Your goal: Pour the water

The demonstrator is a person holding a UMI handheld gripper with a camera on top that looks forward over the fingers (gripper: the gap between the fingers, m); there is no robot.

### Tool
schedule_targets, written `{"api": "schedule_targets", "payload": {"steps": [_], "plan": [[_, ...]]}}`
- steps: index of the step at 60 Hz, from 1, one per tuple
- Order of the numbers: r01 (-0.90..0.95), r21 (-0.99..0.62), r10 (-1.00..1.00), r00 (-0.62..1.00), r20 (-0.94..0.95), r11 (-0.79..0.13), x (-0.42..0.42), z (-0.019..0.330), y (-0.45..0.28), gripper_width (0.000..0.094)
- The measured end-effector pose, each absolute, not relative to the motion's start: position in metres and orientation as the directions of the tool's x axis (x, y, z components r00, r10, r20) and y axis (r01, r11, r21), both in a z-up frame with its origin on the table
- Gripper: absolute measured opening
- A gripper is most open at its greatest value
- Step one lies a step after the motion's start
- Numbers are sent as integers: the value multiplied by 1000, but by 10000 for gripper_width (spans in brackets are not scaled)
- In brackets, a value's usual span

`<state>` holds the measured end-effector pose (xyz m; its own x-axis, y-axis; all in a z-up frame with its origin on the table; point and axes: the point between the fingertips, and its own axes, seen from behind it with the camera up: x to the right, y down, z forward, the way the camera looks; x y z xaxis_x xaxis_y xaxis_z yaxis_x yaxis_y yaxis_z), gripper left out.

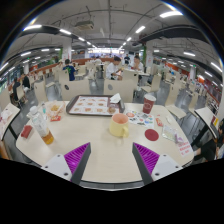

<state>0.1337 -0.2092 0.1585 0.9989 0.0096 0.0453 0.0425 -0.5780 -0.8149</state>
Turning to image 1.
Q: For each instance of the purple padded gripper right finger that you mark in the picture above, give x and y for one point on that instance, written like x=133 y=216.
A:
x=153 y=166

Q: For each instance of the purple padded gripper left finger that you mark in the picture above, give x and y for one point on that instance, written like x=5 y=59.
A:
x=70 y=166

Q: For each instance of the round red coaster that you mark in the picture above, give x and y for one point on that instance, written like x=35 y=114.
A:
x=151 y=134

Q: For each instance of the clear plastic wrapper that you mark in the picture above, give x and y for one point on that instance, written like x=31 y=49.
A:
x=170 y=133

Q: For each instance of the white table label sticker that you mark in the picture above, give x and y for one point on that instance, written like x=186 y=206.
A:
x=184 y=148

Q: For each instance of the small red ketchup sachet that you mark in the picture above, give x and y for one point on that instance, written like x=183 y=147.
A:
x=159 y=122

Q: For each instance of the yellow ceramic mug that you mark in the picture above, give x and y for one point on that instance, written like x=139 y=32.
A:
x=119 y=125

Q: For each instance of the colourful sticker sheet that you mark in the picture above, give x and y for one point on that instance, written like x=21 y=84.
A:
x=140 y=118

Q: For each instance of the small red packet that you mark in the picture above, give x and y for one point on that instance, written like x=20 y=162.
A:
x=26 y=131

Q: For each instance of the clear plastic tea bottle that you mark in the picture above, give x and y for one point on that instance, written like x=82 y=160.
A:
x=40 y=125

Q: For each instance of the clear plastic snack bag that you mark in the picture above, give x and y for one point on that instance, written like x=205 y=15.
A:
x=54 y=110

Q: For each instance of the dark brown food tray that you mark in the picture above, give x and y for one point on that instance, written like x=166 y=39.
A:
x=94 y=105

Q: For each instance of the red paper cup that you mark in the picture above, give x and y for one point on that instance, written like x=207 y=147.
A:
x=149 y=101

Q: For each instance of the white crumpled napkin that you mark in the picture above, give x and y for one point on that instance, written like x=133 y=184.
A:
x=115 y=98

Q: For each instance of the beige chair left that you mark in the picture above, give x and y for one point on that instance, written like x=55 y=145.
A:
x=71 y=89

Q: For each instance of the beige chair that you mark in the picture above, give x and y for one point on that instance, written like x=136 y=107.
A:
x=125 y=88
x=71 y=89

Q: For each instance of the beige chair right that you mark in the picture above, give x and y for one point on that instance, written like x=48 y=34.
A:
x=125 y=88

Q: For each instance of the person in blue shirt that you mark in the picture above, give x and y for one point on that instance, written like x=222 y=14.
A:
x=70 y=69

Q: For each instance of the person in white shirt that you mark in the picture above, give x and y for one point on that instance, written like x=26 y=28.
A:
x=112 y=70

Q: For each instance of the person in white right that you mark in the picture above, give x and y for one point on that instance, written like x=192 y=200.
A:
x=137 y=65

